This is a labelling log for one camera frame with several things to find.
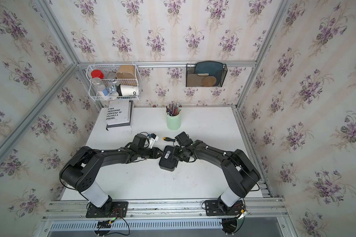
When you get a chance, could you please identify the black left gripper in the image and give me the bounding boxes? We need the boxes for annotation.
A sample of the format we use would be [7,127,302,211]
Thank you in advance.
[138,149,167,162]

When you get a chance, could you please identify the black square alarm clock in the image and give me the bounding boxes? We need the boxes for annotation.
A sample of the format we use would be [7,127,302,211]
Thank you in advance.
[159,146,178,172]

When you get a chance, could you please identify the black handled screwdriver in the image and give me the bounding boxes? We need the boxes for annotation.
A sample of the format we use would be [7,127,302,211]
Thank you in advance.
[163,137,176,142]

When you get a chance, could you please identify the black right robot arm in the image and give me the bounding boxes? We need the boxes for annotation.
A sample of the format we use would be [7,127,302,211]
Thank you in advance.
[173,132,261,210]

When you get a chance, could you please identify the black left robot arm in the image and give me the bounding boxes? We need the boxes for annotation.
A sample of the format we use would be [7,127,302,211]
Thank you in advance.
[59,133,163,209]

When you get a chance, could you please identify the green pencil cup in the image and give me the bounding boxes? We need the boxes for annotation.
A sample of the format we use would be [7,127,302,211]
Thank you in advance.
[166,113,181,130]

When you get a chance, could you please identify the grey book underneath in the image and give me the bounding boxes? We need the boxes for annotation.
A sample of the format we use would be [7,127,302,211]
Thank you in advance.
[106,101,134,130]

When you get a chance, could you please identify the coloured pencils bundle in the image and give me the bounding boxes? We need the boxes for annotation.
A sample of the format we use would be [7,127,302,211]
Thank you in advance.
[165,102,182,117]

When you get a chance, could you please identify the white book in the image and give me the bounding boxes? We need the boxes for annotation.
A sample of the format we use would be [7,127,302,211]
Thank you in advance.
[105,100,133,125]

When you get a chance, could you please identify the round cork coaster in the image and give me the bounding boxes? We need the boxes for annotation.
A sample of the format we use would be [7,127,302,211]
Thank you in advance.
[202,76,217,87]

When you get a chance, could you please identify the clear plastic bottle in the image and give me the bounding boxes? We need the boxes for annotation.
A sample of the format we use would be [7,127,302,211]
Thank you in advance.
[92,78,109,97]

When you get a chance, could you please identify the brown cardboard box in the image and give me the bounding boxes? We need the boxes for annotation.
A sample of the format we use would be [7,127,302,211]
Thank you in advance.
[116,65,136,79]

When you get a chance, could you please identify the teal folder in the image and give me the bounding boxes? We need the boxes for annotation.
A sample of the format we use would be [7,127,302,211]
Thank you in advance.
[194,61,223,86]

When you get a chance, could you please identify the red lidded jar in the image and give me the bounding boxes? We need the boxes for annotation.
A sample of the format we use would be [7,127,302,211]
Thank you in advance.
[91,70,104,80]

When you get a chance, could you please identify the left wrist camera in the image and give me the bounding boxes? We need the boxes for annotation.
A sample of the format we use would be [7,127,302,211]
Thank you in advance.
[148,133,159,149]

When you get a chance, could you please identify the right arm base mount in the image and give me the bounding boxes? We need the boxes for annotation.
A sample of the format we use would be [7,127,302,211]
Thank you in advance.
[201,198,247,216]

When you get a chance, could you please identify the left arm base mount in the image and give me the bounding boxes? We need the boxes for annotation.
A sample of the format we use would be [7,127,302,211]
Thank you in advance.
[86,196,129,218]

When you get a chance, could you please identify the black mesh wall organizer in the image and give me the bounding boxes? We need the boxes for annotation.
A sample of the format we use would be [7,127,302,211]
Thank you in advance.
[186,63,228,87]

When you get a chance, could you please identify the white wire basket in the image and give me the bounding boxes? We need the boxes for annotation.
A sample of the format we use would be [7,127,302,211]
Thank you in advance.
[86,64,141,101]

